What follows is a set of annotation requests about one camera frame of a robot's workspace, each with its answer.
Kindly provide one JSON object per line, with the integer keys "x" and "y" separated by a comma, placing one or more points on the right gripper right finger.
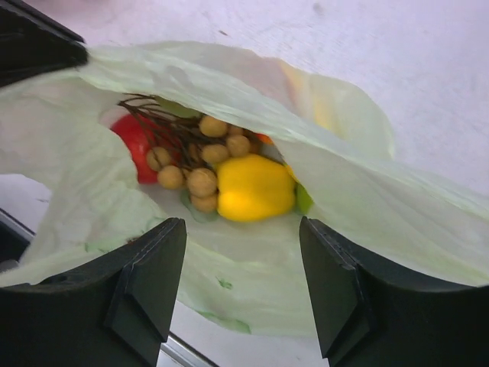
{"x": 371, "y": 311}

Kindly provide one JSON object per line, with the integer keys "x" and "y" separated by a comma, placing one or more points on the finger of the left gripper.
{"x": 33, "y": 44}

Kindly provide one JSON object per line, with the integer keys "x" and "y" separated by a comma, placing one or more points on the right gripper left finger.
{"x": 141, "y": 290}

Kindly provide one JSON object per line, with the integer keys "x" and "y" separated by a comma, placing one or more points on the light green fruit bag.
{"x": 244, "y": 277}

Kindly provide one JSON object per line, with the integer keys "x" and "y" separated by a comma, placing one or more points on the red tomato in bag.
{"x": 139, "y": 134}

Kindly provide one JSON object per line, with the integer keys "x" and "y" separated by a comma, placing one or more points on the yellow bell pepper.
{"x": 253, "y": 188}

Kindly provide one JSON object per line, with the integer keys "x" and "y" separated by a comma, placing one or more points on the brown longan bunch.
{"x": 204, "y": 143}

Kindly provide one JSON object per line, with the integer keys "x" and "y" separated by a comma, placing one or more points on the aluminium mounting rail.
{"x": 114, "y": 306}

